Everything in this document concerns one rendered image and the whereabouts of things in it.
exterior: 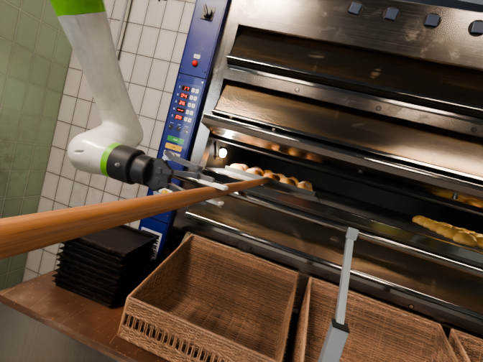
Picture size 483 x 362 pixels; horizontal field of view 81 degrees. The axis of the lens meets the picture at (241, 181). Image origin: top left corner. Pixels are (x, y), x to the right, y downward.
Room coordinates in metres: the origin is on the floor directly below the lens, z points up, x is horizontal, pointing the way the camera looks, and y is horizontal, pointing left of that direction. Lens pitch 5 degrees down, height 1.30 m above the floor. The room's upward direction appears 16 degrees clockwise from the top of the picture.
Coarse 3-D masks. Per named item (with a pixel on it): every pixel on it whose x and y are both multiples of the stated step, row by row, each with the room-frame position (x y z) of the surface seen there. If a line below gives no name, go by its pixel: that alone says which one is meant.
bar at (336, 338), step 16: (176, 176) 1.03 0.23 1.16; (240, 192) 0.98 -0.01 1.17; (272, 208) 0.95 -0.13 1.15; (288, 208) 0.94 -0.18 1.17; (320, 224) 0.92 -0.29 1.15; (336, 224) 0.91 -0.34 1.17; (352, 240) 0.88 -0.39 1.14; (368, 240) 0.89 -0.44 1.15; (384, 240) 0.87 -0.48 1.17; (432, 256) 0.84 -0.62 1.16; (448, 256) 0.85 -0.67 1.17; (480, 272) 0.82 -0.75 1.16; (336, 304) 0.75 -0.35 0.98; (336, 320) 0.70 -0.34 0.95; (336, 336) 0.67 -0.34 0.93; (336, 352) 0.67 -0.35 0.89
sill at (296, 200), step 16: (224, 176) 1.38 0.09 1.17; (256, 192) 1.34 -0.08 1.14; (272, 192) 1.33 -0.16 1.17; (320, 208) 1.28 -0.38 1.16; (336, 208) 1.29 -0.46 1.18; (368, 224) 1.23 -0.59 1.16; (384, 224) 1.22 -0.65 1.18; (416, 240) 1.19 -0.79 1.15; (432, 240) 1.18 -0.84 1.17; (464, 256) 1.15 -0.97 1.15; (480, 256) 1.14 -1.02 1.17
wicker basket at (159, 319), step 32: (192, 256) 1.32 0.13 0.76; (224, 256) 1.31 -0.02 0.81; (160, 288) 1.15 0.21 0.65; (224, 288) 1.27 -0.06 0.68; (256, 288) 1.25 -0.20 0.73; (288, 288) 1.23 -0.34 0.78; (128, 320) 0.91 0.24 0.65; (160, 320) 0.89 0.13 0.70; (192, 320) 1.10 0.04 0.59; (224, 320) 1.16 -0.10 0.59; (288, 320) 0.96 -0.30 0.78; (160, 352) 0.88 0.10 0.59; (192, 352) 0.85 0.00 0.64; (224, 352) 0.83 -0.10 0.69; (256, 352) 0.81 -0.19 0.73
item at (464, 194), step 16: (208, 128) 1.33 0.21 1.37; (224, 128) 1.23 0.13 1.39; (240, 128) 1.22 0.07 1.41; (256, 144) 1.37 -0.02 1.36; (272, 144) 1.25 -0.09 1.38; (288, 144) 1.18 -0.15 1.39; (304, 144) 1.17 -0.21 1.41; (320, 160) 1.26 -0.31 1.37; (336, 160) 1.16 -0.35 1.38; (352, 160) 1.12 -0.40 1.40; (368, 176) 1.27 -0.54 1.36; (384, 176) 1.17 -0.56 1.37; (400, 176) 1.09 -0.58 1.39; (416, 176) 1.07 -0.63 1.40; (432, 192) 1.20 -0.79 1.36; (448, 192) 1.11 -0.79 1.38; (464, 192) 1.04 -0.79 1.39; (480, 192) 1.03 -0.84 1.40
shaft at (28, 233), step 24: (168, 192) 0.46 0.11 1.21; (192, 192) 0.52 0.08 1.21; (216, 192) 0.65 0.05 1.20; (24, 216) 0.22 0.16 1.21; (48, 216) 0.23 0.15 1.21; (72, 216) 0.25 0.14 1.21; (96, 216) 0.28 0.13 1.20; (120, 216) 0.31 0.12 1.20; (144, 216) 0.37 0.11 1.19; (0, 240) 0.19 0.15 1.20; (24, 240) 0.20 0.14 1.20; (48, 240) 0.22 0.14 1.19
